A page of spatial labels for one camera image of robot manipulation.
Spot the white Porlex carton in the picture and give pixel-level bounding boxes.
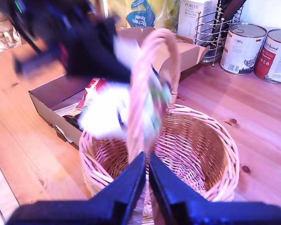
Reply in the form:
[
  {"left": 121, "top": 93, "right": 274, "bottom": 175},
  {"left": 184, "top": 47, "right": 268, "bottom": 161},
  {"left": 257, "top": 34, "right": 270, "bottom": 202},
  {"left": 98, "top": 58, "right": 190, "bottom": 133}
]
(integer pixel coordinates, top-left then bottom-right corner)
[{"left": 177, "top": 0, "right": 220, "bottom": 42}]

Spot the tin can with white label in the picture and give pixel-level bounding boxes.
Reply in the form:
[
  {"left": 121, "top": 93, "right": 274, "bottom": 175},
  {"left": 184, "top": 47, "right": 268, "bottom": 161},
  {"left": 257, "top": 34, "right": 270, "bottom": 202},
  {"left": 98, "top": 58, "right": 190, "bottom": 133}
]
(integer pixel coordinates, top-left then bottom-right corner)
[{"left": 220, "top": 22, "right": 268, "bottom": 75}]

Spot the yellow kitchen towel pack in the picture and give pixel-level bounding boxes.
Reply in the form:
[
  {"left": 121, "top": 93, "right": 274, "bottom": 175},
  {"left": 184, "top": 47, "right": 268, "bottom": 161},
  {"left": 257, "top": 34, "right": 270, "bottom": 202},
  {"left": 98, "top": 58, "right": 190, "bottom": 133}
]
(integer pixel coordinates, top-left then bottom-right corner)
[{"left": 107, "top": 0, "right": 181, "bottom": 32}]

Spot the tin can with red label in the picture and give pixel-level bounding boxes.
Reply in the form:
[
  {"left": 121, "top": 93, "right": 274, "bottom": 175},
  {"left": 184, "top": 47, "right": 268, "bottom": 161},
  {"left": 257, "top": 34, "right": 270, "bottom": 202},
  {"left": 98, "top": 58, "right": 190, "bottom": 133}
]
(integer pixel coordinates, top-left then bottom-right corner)
[{"left": 254, "top": 28, "right": 281, "bottom": 84}]

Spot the woven wicker basket with handle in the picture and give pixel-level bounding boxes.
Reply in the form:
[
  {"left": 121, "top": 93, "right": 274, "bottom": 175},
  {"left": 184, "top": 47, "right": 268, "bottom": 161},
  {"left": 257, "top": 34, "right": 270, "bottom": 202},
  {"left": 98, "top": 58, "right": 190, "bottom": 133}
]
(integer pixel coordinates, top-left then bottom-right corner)
[{"left": 79, "top": 28, "right": 240, "bottom": 225}]

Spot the white pack with red print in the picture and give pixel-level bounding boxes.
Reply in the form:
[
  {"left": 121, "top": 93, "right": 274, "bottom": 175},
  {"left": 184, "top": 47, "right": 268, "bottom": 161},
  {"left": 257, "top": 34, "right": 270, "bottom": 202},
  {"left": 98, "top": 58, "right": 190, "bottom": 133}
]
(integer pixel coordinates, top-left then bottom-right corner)
[{"left": 53, "top": 103, "right": 85, "bottom": 118}]

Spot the red mini eggs bag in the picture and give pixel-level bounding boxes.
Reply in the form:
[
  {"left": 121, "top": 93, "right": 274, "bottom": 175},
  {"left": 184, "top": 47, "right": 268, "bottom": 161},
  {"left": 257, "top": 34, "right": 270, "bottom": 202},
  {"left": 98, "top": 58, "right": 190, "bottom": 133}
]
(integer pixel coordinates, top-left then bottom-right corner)
[{"left": 74, "top": 77, "right": 110, "bottom": 113}]

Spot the brown cardboard box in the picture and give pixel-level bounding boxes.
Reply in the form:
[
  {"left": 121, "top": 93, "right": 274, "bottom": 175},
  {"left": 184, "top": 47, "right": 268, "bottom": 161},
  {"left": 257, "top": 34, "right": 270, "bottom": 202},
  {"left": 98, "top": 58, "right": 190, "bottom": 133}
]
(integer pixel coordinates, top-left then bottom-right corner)
[{"left": 29, "top": 26, "right": 211, "bottom": 148}]

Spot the white paper slip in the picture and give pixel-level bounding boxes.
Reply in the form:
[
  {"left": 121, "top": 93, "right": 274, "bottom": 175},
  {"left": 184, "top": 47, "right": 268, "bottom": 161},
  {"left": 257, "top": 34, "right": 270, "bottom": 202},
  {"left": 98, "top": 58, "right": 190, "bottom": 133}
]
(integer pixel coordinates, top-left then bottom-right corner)
[{"left": 54, "top": 125, "right": 74, "bottom": 143}]

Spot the white Galaxy mini eggs bag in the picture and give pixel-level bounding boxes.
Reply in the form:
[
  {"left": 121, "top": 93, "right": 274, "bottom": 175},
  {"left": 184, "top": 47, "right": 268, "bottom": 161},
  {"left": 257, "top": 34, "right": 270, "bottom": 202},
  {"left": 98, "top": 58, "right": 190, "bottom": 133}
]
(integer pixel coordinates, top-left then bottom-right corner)
[{"left": 78, "top": 37, "right": 173, "bottom": 141}]

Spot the dark brown utensil handle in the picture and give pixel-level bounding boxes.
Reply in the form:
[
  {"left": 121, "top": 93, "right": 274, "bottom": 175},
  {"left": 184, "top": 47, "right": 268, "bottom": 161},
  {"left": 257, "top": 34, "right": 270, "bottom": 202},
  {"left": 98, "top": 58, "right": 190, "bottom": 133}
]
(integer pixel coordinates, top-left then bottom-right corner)
[{"left": 214, "top": 0, "right": 247, "bottom": 26}]

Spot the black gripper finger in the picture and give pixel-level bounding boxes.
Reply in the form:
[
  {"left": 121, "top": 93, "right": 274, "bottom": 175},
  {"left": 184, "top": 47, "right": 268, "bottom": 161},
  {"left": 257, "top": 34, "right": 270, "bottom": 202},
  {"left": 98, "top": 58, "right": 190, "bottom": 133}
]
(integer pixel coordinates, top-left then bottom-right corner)
[
  {"left": 60, "top": 25, "right": 132, "bottom": 82},
  {"left": 91, "top": 18, "right": 134, "bottom": 82},
  {"left": 148, "top": 152, "right": 209, "bottom": 225},
  {"left": 90, "top": 151, "right": 147, "bottom": 225}
]

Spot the chrome wire utensil holder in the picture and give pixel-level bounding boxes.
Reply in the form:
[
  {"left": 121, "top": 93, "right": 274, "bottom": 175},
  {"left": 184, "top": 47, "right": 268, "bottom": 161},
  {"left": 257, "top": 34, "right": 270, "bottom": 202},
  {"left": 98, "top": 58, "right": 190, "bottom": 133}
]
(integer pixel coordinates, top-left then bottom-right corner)
[{"left": 194, "top": 0, "right": 246, "bottom": 68}]

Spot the orange tabby cat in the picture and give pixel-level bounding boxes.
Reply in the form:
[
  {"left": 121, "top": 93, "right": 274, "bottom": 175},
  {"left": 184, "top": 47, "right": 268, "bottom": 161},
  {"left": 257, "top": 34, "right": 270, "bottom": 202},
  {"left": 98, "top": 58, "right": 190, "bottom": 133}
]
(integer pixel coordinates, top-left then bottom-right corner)
[{"left": 0, "top": 10, "right": 18, "bottom": 50}]

